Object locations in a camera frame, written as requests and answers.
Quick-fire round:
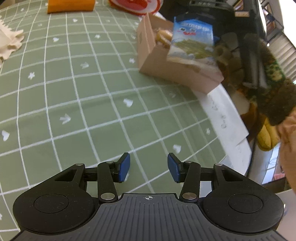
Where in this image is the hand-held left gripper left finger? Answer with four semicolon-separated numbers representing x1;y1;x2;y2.
52;152;130;202

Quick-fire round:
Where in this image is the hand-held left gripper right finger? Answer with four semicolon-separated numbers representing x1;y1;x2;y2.
168;153;245;202

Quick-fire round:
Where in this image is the pink cardboard box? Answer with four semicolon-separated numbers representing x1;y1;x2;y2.
136;13;225;95

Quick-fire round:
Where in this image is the blue cartoon snack packet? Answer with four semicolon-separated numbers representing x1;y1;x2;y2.
167;16;220;66

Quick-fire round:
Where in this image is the round cake clear packet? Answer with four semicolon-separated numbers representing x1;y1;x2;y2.
155;29;174;48

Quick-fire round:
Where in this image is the white printed paper sheet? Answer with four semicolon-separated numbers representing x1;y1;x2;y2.
199;83;253;179

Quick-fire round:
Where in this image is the green grid tablecloth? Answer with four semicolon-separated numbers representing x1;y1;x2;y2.
0;0;228;223

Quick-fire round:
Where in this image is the peach cloth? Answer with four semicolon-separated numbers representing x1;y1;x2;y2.
276;115;296;194

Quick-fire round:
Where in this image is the brown furry chair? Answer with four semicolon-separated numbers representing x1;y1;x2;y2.
215;32;296;127

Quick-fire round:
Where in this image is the rabbit face plastic bag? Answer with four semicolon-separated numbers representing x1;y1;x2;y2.
108;0;163;16

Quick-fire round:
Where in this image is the cream cloth bag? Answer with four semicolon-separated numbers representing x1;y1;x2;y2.
0;19;25;66

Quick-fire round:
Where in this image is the orange tissue box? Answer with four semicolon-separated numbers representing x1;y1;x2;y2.
47;0;96;14

